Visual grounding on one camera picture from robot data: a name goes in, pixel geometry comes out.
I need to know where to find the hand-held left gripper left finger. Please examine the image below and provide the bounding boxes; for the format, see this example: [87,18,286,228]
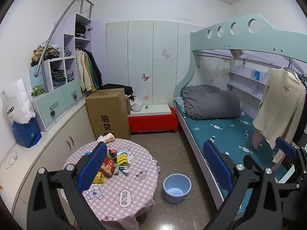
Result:
[26,142,108,230]

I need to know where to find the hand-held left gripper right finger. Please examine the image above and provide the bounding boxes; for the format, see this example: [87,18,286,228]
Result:
[203,140,284,230]

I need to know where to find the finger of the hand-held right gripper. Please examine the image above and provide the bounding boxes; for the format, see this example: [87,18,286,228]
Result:
[276,137,305,160]

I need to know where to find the small yellow red packet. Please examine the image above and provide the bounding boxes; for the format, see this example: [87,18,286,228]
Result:
[92,171,106,185]

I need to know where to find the red snack box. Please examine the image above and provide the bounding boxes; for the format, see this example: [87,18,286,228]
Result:
[100,156,118,179]

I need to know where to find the yellow snack packet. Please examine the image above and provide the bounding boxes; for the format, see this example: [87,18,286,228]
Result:
[116,149,131,168]

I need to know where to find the white orange wrapper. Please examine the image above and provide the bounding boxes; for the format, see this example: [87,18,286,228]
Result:
[97,132,116,145]

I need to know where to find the blue plastic bucket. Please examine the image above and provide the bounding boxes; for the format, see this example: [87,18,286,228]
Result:
[163,174,192,204]

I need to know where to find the pink hanging garment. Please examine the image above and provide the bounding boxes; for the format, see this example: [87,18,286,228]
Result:
[251,127,287,173]

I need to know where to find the teal printed bed sheet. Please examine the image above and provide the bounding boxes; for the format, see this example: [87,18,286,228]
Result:
[175,105,303,221]

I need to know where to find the beige hanging shirt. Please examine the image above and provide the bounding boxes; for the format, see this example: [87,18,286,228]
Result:
[253,67,307,149]

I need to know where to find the round table pink checked cloth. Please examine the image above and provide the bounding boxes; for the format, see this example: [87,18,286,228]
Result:
[63,138,161,230]

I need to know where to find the white low cabinet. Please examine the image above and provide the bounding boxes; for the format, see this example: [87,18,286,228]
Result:
[0,98,101,212]

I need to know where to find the large cardboard box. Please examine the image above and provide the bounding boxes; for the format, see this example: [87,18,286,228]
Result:
[86,88,131,140]

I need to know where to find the dark hanging garment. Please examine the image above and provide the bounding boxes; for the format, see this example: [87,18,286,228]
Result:
[297,75,307,146]

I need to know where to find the grey quilt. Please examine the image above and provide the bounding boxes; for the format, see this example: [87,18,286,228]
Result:
[180,85,241,121]

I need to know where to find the blue bag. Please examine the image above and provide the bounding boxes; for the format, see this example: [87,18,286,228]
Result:
[12,118,42,148]

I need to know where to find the lilac teal stair cabinet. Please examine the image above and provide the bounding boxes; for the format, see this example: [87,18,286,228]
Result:
[29,13,93,133]

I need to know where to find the red fabric bench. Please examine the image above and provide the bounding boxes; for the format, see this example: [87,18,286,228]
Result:
[128,107,179,134]

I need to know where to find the striped blue pillow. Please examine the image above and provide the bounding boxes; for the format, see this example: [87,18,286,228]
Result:
[174,96,187,113]

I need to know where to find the blue clothes hangers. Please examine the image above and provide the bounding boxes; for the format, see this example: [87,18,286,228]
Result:
[286,57,306,83]

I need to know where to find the white round lid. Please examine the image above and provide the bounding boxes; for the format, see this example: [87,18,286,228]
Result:
[4,151,19,168]

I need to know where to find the black cloth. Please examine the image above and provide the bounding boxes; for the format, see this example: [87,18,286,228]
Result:
[99,83,133,97]

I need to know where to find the white board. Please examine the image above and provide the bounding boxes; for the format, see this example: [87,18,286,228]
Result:
[128,104,172,118]

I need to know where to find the yellow hanging garment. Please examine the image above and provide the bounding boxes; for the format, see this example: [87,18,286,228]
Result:
[85,53,95,92]

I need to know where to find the green hanging garment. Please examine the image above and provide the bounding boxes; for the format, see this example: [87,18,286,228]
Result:
[88,51,101,89]

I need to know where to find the green artificial plant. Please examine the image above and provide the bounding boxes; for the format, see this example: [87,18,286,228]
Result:
[31,85,45,97]

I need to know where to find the cream hanging jacket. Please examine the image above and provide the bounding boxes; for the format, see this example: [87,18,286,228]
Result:
[75,49,93,93]

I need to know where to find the dark folded clothes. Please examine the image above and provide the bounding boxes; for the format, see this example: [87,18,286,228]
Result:
[51,69,67,87]

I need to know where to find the white paper bag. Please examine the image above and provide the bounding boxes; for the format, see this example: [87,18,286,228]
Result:
[0,79,36,125]

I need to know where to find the black hanging coat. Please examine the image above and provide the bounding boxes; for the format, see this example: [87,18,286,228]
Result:
[83,49,103,88]

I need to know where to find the bunk bed teal mattress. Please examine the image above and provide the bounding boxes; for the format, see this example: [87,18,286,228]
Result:
[173,13,307,217]

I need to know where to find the pile of khaki folded clothes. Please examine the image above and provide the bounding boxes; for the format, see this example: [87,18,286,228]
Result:
[31,44,60,67]

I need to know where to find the white wardrobe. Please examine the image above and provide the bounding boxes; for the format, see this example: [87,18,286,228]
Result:
[106,20,192,106]

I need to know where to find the grey metal handrail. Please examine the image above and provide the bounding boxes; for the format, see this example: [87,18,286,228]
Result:
[34,0,94,77]

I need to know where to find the black folded clothes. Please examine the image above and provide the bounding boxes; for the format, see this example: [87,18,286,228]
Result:
[75,25,86,39]

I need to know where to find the lilac bed wall shelf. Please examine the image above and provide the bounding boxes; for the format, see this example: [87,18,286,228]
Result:
[227,60,271,101]

